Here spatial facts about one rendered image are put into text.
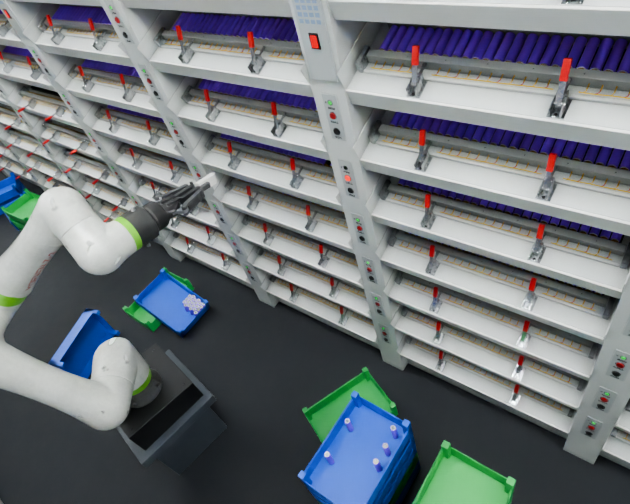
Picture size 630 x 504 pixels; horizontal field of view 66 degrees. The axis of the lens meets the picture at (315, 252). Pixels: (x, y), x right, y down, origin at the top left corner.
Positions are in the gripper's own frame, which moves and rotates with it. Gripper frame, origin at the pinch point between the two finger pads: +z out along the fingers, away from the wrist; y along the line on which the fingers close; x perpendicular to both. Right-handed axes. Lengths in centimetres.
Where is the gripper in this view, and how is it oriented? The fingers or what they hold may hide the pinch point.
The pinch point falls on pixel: (206, 182)
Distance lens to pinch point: 138.6
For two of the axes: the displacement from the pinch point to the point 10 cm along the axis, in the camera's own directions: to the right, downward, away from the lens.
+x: -1.4, -7.8, -6.1
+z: 6.0, -5.6, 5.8
